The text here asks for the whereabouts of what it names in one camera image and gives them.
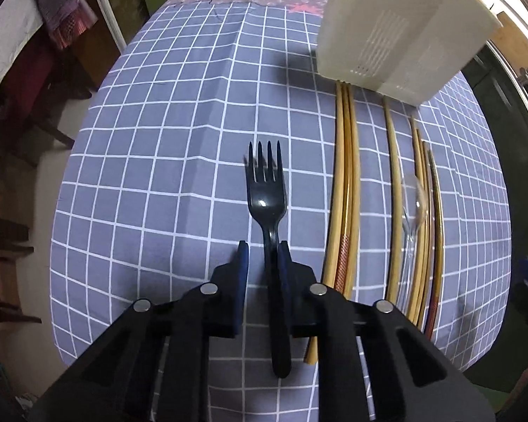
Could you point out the black plastic fork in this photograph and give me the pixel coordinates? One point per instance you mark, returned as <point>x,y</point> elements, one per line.
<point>267,206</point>

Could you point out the dark bamboo chopstick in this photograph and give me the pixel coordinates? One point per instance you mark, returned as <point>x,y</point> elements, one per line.
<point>439,253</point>

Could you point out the white hanging sheet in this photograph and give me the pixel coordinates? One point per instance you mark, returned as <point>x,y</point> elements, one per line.
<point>19,21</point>

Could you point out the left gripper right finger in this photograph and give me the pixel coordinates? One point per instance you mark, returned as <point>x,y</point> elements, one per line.
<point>295,282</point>

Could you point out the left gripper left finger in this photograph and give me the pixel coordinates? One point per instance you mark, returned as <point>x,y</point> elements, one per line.
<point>227,305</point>

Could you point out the purple checkered apron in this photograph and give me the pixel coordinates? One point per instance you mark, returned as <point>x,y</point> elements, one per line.
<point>66,20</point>

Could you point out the clear plastic spoon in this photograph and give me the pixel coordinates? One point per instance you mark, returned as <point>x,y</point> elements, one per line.
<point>413,215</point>

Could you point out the blue checkered tablecloth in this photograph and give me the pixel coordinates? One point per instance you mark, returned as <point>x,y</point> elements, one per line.
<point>154,193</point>

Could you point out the white plastic utensil holder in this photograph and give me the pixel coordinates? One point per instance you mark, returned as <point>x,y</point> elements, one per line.
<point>404,49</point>

